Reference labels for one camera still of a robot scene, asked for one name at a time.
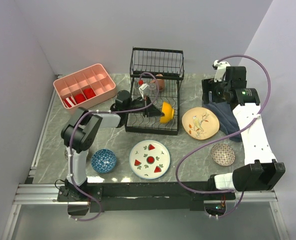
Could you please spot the beige bird plate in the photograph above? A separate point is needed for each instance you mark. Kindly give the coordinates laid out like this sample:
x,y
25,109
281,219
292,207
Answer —
x,y
200,123

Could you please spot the blue cloth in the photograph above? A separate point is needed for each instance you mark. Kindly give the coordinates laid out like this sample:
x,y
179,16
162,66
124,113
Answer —
x,y
227,121

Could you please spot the white watermelon plate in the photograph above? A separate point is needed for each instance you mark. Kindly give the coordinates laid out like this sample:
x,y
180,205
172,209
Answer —
x,y
149,159

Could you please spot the pink coffee mug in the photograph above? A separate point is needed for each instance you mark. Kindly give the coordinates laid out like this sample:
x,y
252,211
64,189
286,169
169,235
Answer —
x,y
157,83

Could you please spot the black wire dish rack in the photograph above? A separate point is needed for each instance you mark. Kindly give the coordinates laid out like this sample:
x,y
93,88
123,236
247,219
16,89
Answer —
x,y
167,66

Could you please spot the blue triangle pattern bowl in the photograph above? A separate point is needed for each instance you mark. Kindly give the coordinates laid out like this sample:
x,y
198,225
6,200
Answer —
x,y
103,161

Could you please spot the orange bowl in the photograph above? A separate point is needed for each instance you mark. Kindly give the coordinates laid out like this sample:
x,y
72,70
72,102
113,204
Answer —
x,y
168,112

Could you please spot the red item in tray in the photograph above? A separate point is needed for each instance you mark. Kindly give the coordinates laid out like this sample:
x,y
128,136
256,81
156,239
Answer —
x,y
79,98
89,93

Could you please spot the aluminium frame rail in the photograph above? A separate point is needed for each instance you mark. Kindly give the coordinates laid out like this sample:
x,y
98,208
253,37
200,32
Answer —
x,y
44,194

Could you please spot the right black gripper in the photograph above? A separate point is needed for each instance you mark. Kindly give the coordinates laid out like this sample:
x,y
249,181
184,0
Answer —
x,y
209,85

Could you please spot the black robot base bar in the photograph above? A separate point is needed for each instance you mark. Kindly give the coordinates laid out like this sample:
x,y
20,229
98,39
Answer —
x,y
145,204

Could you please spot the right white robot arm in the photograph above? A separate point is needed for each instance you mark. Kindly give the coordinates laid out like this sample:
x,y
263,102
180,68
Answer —
x,y
261,171

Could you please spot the pink compartment tray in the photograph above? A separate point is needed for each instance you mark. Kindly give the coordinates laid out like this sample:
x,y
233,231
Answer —
x,y
95,77

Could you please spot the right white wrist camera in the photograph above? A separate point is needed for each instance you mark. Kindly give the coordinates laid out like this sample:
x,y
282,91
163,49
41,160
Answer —
x,y
220,67

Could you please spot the clear plastic cup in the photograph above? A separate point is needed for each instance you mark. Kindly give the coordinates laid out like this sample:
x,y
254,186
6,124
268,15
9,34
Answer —
x,y
151,93

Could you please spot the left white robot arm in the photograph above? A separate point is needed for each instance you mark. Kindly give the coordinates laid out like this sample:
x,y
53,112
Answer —
x,y
80,131

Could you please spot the red patterned small bowl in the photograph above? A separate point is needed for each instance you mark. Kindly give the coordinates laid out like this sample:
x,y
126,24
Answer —
x,y
223,154

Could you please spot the red white striped item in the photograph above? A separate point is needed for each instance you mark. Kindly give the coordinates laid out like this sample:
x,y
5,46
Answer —
x,y
69,102

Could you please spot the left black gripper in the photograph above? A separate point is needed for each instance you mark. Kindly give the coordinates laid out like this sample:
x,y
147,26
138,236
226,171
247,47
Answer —
x,y
152,111

